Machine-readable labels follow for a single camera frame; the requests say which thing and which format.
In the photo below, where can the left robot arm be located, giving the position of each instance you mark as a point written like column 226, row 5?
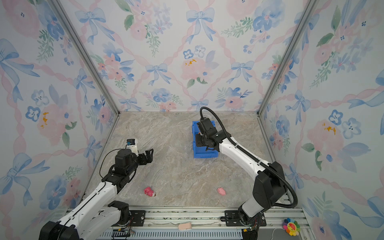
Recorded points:
column 99, row 211

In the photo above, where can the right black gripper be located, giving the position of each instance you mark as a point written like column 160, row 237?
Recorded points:
column 198, row 140

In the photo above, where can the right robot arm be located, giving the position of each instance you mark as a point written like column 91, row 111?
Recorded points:
column 268, row 188

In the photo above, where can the rainbow flower toy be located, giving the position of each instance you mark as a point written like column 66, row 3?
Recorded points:
column 291, row 227

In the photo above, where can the blue plastic bin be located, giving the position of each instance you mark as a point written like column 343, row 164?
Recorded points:
column 201, row 152

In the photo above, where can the aluminium rail frame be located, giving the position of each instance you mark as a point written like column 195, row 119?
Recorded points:
column 161, row 223

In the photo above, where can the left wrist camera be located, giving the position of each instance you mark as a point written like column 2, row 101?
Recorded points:
column 131, row 145

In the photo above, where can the light pink toy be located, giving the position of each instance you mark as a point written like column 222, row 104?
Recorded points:
column 221, row 191

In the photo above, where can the pink eraser block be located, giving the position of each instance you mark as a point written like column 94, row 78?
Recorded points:
column 185, row 226

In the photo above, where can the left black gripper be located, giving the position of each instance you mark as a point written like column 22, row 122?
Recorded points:
column 149, row 157

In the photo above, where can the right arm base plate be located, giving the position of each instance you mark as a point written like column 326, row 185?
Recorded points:
column 232, row 219

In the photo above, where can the hot pink toy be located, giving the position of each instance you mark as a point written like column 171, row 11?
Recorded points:
column 149, row 192

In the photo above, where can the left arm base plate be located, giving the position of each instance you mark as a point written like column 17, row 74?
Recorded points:
column 130, row 218

